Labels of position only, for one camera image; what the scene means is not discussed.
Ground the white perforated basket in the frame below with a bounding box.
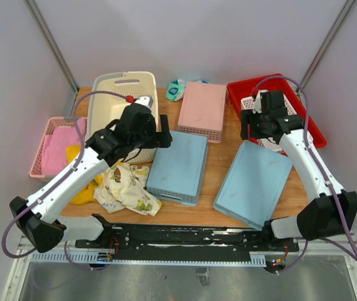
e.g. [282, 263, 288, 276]
[240, 90, 304, 154]

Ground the blue perforated basket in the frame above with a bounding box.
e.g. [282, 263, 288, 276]
[213, 140, 292, 231]
[146, 130, 208, 206]

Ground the pink perforated basket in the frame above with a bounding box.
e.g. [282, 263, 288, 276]
[177, 82, 226, 143]

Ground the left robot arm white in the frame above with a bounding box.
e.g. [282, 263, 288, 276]
[9, 101, 173, 253]

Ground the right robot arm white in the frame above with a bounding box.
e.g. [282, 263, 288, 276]
[241, 90, 357, 251]

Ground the red plastic tray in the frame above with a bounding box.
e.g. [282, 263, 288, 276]
[226, 75, 327, 149]

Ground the large cream laundry basket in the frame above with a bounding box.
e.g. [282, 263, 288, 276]
[86, 71, 159, 164]

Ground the teal white sock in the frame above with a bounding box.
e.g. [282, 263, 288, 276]
[166, 79, 209, 102]

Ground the printed white baby cloth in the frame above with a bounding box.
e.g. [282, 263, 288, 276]
[93, 162, 162, 216]

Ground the yellow cloth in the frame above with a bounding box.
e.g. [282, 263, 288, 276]
[66, 145, 103, 206]

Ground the pink cloth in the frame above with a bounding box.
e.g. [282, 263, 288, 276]
[41, 122, 81, 176]

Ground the pink basket with clothes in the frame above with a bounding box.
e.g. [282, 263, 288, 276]
[29, 117, 87, 182]

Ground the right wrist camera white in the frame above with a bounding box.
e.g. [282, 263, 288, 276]
[251, 88, 267, 114]

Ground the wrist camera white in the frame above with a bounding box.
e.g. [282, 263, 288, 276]
[251, 88, 267, 114]
[134, 95, 154, 110]

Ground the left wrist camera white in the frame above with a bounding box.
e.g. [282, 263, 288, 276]
[134, 95, 154, 110]

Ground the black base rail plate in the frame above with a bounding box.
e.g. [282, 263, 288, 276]
[75, 223, 299, 255]

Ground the slotted cable duct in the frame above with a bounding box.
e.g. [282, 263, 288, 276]
[31, 251, 267, 267]

